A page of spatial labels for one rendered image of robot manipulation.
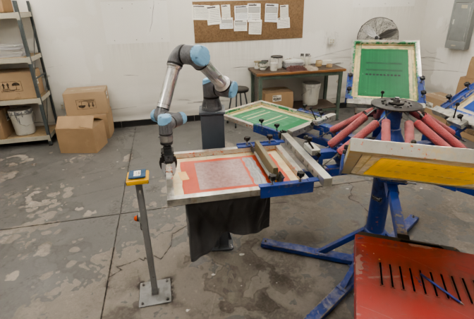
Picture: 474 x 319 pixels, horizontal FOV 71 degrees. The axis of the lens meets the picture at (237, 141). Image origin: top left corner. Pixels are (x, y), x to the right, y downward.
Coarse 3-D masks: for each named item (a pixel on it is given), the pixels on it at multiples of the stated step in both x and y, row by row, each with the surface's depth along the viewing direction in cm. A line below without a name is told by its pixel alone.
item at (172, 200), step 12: (180, 156) 218; (192, 156) 220; (204, 156) 222; (288, 156) 214; (168, 168) 199; (168, 180) 185; (168, 192) 174; (204, 192) 174; (216, 192) 174; (228, 192) 174; (240, 192) 174; (252, 192) 176; (168, 204) 168; (180, 204) 169
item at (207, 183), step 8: (280, 168) 206; (192, 176) 196; (200, 176) 196; (208, 176) 196; (216, 176) 196; (224, 176) 196; (232, 176) 196; (240, 176) 196; (248, 176) 196; (184, 184) 188; (192, 184) 188; (200, 184) 188; (208, 184) 188; (216, 184) 188; (224, 184) 188; (232, 184) 188; (240, 184) 188; (248, 184) 188; (184, 192) 180; (192, 192) 180; (200, 192) 180
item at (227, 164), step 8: (200, 160) 217; (208, 160) 217; (216, 160) 217; (224, 160) 216; (232, 160) 216; (240, 160) 216; (256, 160) 216; (184, 168) 206; (192, 168) 206; (200, 168) 206; (208, 168) 206; (216, 168) 206; (224, 168) 206; (232, 168) 206; (240, 168) 206
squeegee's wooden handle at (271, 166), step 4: (256, 140) 220; (256, 144) 216; (260, 144) 214; (256, 148) 217; (260, 148) 208; (264, 148) 209; (256, 152) 218; (260, 152) 207; (264, 152) 202; (260, 156) 208; (264, 156) 200; (268, 156) 198; (264, 160) 201; (268, 160) 193; (272, 160) 193; (264, 164) 202; (268, 164) 192; (272, 164) 187; (268, 168) 193; (272, 168) 185; (276, 168) 184; (272, 172) 185; (276, 172) 185; (276, 176) 186
